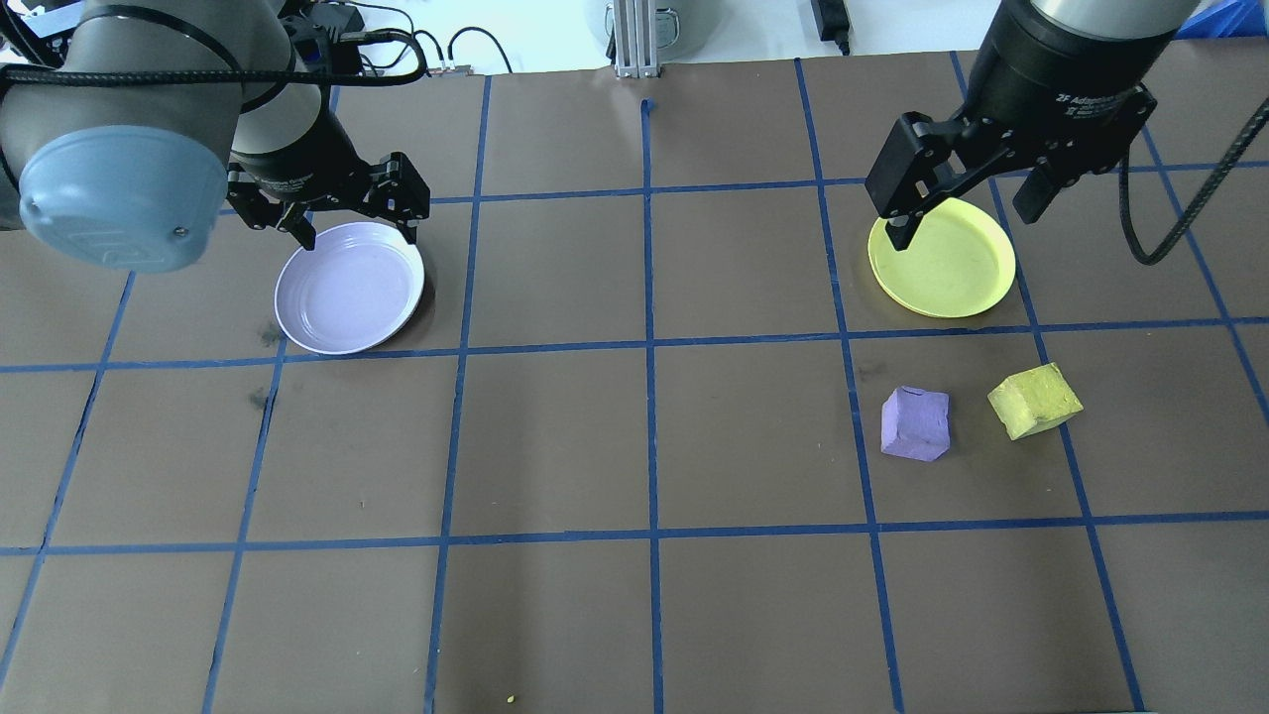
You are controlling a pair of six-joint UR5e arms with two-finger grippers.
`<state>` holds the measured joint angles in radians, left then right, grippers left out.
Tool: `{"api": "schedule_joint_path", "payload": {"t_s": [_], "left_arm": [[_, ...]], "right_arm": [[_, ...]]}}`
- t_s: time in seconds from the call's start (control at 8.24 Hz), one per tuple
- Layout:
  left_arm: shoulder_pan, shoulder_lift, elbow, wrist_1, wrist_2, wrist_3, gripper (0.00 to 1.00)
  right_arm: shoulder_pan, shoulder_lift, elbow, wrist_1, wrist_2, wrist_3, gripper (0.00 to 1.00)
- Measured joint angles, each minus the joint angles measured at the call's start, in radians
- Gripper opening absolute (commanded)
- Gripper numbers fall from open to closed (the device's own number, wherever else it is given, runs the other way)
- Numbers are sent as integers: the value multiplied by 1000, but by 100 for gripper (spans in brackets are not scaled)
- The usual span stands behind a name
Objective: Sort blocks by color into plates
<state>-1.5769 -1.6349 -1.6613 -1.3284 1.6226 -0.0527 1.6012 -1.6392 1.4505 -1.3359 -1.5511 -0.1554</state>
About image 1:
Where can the purple foam block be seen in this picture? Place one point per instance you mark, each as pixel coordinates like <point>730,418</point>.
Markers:
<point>914,426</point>

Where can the blue plastic crate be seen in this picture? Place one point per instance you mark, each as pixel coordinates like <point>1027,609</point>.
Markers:
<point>1239,15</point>

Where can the black power adapter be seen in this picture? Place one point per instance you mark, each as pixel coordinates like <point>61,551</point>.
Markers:
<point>828,15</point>

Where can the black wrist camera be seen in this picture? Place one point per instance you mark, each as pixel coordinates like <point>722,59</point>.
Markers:
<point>322,40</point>

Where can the aluminium frame bar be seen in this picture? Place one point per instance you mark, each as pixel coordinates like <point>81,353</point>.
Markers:
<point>637,40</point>

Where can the purple round plate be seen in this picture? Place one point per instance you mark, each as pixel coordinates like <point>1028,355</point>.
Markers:
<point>347,293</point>

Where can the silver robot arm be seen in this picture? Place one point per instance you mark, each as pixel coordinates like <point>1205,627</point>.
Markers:
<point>1110,12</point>
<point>119,109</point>

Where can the yellow foam block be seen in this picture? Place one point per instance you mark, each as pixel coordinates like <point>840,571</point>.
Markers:
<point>1033,402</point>

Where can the yellow round plate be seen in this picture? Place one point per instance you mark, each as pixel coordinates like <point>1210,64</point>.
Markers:
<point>952,268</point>

